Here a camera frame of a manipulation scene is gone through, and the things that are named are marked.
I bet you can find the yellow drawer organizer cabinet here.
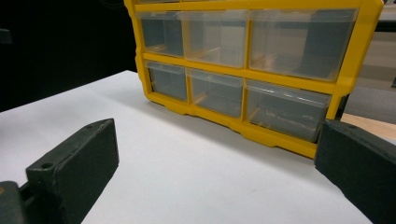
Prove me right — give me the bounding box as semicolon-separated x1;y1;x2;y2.
123;0;386;160

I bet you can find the set of clear cabinet drawers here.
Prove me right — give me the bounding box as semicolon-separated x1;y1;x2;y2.
135;0;359;144

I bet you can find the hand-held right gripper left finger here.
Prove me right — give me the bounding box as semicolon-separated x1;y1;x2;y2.
25;118;120;224

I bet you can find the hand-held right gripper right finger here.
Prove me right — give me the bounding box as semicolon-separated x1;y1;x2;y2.
314;119;396;224

